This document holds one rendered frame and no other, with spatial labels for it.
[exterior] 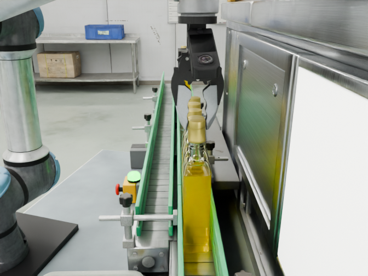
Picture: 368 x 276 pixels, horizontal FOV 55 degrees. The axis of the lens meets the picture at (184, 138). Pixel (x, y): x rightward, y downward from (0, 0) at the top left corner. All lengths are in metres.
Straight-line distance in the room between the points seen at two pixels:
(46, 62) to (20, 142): 5.49
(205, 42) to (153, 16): 6.02
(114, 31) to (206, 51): 5.52
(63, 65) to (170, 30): 1.96
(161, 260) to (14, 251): 0.38
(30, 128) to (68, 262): 0.36
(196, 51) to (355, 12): 0.29
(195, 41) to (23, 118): 0.51
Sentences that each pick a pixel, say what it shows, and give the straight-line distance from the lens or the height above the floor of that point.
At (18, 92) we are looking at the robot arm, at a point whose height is 1.19.
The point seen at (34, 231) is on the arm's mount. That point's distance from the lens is 1.13.
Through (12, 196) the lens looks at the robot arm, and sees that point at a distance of 0.97.
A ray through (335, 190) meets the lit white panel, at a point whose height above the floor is 1.20.
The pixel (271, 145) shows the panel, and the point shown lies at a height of 1.15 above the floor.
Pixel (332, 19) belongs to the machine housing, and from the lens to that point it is 0.44.
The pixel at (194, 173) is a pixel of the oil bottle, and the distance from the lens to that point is 0.70.
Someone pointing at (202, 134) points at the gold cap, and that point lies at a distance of 0.68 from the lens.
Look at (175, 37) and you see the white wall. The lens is 6.66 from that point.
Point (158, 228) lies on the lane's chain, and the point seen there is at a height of 0.88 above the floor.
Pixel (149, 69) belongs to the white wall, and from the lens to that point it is 6.74.
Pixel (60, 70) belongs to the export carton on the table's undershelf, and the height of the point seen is 0.37.
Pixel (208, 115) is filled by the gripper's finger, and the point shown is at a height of 1.18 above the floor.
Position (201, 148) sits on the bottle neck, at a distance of 0.70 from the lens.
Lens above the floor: 1.38
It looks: 20 degrees down
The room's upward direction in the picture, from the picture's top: straight up
